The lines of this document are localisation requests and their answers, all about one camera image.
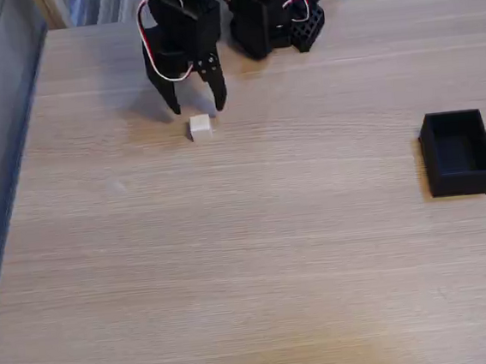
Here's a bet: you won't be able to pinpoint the black open box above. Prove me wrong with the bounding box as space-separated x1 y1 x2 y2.
416 107 486 200

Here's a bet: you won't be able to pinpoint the white and red base cable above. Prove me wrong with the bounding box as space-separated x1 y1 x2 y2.
279 0 312 22

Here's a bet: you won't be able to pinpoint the small white block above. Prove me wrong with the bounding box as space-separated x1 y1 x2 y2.
186 113 215 143

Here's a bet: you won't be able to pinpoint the light wooden panels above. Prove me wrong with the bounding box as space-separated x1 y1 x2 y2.
33 0 155 32

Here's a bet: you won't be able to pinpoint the white and red gripper cable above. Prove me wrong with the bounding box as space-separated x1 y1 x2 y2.
135 0 197 86

